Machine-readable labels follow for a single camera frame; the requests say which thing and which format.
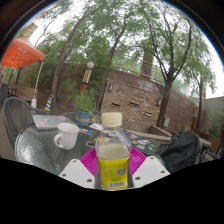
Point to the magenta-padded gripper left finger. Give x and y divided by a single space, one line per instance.
78 171

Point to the white mug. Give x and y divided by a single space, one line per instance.
68 136

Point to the orange canopy tent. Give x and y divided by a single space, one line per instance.
21 53

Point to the wooden lamp post, globe light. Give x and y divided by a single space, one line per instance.
86 78

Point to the clear bottle with yellow label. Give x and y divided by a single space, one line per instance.
113 166

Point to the grey wall box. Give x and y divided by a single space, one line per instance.
166 122

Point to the grey wicker chair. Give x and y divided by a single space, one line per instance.
18 116
206 146

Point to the blue yellow striped cone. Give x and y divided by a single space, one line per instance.
49 105

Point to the black laptop with stickers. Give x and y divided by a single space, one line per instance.
143 143

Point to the black jacket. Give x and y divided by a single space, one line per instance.
183 148

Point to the grey laptop with stickers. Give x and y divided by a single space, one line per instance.
48 121

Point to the green plant in blue pot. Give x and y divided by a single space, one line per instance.
85 106

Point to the black wall lamp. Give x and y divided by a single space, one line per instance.
159 102
110 88

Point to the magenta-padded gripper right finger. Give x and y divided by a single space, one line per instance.
150 170

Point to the white printed booklet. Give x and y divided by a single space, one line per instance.
96 126

